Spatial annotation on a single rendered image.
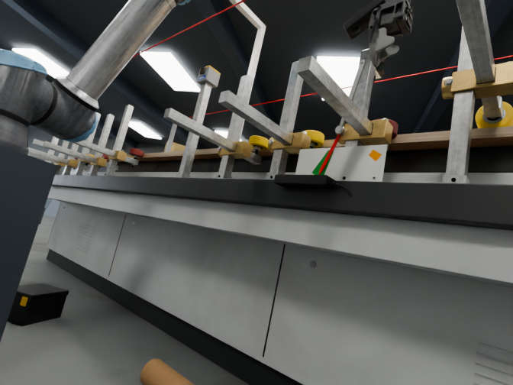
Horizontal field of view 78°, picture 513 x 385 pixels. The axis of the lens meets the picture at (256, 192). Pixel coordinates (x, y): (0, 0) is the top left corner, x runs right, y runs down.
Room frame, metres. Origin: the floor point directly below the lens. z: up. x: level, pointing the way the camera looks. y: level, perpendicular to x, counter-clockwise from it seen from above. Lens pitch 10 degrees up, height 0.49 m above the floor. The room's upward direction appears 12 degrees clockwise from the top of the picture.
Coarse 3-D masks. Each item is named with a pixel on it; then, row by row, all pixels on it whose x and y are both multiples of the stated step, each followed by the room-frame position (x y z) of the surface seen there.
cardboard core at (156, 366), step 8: (152, 360) 1.08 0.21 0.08; (160, 360) 1.09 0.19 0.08; (144, 368) 1.06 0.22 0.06; (152, 368) 1.04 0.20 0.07; (160, 368) 1.03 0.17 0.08; (168, 368) 1.03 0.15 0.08; (144, 376) 1.04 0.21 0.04; (152, 376) 1.02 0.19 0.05; (160, 376) 1.01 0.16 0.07; (168, 376) 1.00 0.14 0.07; (176, 376) 1.00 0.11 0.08; (144, 384) 1.05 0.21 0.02; (152, 384) 1.01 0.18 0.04; (160, 384) 0.99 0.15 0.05; (168, 384) 0.97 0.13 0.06; (176, 384) 0.96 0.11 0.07; (184, 384) 0.96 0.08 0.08; (192, 384) 0.97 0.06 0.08
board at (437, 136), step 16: (480, 128) 0.75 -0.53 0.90; (496, 128) 0.73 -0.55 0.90; (512, 128) 0.71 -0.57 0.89; (400, 144) 0.90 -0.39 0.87; (416, 144) 0.87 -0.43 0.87; (432, 144) 0.85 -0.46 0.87; (448, 144) 0.83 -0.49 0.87; (480, 144) 0.79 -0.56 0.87; (496, 144) 0.77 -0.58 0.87; (512, 144) 0.75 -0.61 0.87; (144, 160) 2.00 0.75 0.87
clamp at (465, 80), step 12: (456, 72) 0.65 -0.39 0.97; (468, 72) 0.64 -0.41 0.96; (504, 72) 0.59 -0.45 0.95; (444, 84) 0.67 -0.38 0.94; (456, 84) 0.65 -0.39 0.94; (468, 84) 0.64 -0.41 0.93; (480, 84) 0.62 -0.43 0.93; (492, 84) 0.61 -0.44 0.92; (504, 84) 0.59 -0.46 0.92; (444, 96) 0.68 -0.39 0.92; (480, 96) 0.65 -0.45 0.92; (492, 96) 0.64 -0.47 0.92
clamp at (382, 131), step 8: (376, 120) 0.77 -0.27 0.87; (384, 120) 0.75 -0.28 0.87; (352, 128) 0.81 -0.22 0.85; (376, 128) 0.77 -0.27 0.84; (384, 128) 0.75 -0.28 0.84; (392, 128) 0.79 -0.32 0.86; (344, 136) 0.82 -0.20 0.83; (352, 136) 0.81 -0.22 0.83; (360, 136) 0.79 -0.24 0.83; (368, 136) 0.78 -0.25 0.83; (376, 136) 0.76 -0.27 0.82; (384, 136) 0.75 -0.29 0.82; (368, 144) 0.82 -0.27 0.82; (376, 144) 0.81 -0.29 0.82
